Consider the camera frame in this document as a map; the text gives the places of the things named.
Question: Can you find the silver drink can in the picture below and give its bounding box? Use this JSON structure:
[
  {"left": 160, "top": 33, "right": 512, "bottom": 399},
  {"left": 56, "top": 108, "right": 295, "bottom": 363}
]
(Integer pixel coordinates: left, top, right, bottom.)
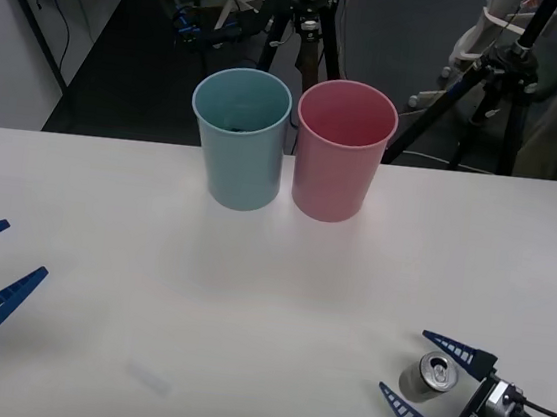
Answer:
[{"left": 395, "top": 346, "right": 460, "bottom": 410}]

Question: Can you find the pink plastic bin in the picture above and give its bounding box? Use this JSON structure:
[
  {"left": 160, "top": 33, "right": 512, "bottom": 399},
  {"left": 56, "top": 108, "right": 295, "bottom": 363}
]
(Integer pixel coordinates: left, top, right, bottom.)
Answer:
[{"left": 285, "top": 74, "right": 403, "bottom": 230}]

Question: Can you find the pale blue plastic bin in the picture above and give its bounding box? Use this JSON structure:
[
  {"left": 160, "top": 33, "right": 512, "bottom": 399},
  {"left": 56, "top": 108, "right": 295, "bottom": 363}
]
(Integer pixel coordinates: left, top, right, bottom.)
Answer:
[{"left": 179, "top": 61, "right": 297, "bottom": 217}]

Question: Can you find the black and blue device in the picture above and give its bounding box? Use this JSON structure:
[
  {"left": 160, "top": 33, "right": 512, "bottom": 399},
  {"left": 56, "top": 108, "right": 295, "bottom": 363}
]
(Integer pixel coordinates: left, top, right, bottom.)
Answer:
[{"left": 168, "top": 2, "right": 267, "bottom": 60}]

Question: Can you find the black tripod with blue marks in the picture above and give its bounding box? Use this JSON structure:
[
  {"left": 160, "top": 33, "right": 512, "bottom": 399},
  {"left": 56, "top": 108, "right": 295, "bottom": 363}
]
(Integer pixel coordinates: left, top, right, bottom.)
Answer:
[{"left": 381, "top": 0, "right": 557, "bottom": 182}]

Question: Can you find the white wheeled chair base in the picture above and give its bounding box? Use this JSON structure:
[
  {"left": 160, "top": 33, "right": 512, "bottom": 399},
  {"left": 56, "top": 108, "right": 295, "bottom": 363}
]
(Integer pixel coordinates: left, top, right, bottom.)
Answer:
[{"left": 405, "top": 0, "right": 540, "bottom": 122}]

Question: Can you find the black tripod with brown leg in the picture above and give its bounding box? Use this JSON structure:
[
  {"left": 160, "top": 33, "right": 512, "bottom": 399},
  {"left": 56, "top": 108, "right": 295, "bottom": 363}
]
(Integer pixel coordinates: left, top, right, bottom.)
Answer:
[{"left": 251, "top": 0, "right": 354, "bottom": 99}]

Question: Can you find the black hanging cable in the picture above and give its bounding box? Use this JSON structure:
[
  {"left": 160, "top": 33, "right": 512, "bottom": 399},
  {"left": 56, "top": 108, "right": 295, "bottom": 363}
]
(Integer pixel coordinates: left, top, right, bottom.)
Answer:
[{"left": 42, "top": 0, "right": 78, "bottom": 90}]

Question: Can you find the white floor cable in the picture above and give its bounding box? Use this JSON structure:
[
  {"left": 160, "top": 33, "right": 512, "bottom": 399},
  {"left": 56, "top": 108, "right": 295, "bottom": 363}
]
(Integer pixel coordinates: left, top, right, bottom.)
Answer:
[{"left": 392, "top": 147, "right": 499, "bottom": 176}]

